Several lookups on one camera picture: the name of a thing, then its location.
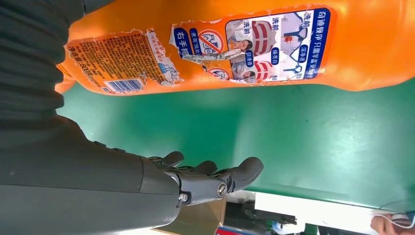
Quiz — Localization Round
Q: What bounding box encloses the white table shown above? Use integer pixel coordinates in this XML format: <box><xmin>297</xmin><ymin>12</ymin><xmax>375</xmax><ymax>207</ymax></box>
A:
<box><xmin>227</xmin><ymin>191</ymin><xmax>380</xmax><ymax>233</ymax></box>

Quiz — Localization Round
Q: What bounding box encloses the green table mat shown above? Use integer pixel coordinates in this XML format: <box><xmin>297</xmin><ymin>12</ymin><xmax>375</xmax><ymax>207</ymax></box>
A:
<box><xmin>56</xmin><ymin>77</ymin><xmax>415</xmax><ymax>213</ymax></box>

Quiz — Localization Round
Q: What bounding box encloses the white tablet cable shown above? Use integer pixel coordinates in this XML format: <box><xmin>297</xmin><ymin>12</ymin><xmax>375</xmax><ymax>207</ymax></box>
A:
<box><xmin>372</xmin><ymin>213</ymin><xmax>414</xmax><ymax>228</ymax></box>

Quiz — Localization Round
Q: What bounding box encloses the cardboard box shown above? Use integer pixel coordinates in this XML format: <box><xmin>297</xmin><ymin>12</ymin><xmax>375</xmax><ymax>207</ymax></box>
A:
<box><xmin>154</xmin><ymin>198</ymin><xmax>228</xmax><ymax>235</ymax></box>

